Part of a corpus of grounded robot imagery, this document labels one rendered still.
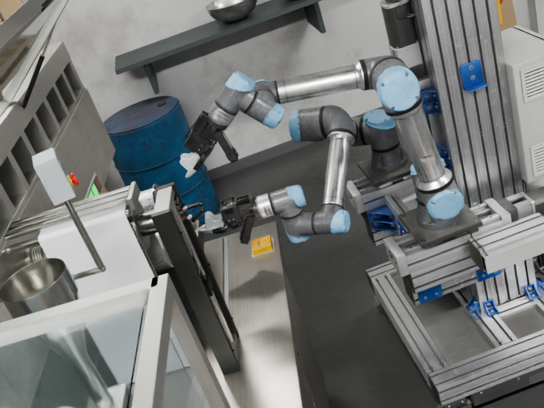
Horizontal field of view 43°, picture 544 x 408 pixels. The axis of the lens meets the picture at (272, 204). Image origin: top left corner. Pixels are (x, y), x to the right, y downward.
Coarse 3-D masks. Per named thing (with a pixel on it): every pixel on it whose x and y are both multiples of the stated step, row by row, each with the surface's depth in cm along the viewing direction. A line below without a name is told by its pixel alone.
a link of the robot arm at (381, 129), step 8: (368, 112) 276; (376, 112) 275; (384, 112) 274; (360, 120) 275; (368, 120) 270; (376, 120) 269; (384, 120) 268; (392, 120) 270; (360, 128) 273; (368, 128) 272; (376, 128) 269; (384, 128) 269; (392, 128) 271; (360, 136) 274; (368, 136) 273; (376, 136) 271; (384, 136) 271; (392, 136) 272; (368, 144) 277; (376, 144) 274; (384, 144) 273; (392, 144) 273
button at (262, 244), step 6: (252, 240) 243; (258, 240) 242; (264, 240) 241; (270, 240) 240; (252, 246) 240; (258, 246) 239; (264, 246) 238; (270, 246) 238; (258, 252) 238; (264, 252) 239
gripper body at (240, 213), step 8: (232, 200) 224; (240, 200) 221; (248, 200) 221; (224, 208) 219; (232, 208) 218; (240, 208) 220; (248, 208) 221; (256, 208) 219; (224, 216) 220; (232, 216) 220; (240, 216) 222; (256, 216) 220; (232, 224) 221; (240, 224) 222
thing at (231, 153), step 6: (216, 132) 203; (222, 132) 204; (216, 138) 204; (222, 138) 204; (222, 144) 204; (228, 144) 205; (228, 150) 205; (234, 150) 207; (228, 156) 206; (234, 156) 207
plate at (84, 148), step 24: (72, 120) 256; (96, 120) 286; (72, 144) 249; (96, 144) 276; (72, 168) 241; (96, 168) 267; (24, 216) 193; (24, 240) 189; (0, 264) 172; (24, 264) 185; (0, 288) 168; (0, 312) 165
